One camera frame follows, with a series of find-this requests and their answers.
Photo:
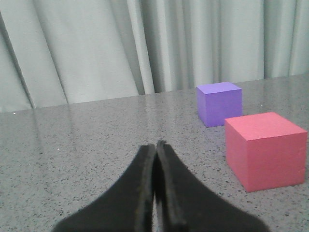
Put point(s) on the grey-white curtain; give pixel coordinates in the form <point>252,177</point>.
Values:
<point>57,52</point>

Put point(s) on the purple foam cube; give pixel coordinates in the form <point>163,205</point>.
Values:
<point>216,102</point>

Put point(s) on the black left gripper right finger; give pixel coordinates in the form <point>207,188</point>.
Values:
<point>184,204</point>

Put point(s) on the pink foam cube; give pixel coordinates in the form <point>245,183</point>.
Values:
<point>266,151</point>

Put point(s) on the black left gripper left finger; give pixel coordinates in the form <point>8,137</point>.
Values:
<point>126,206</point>

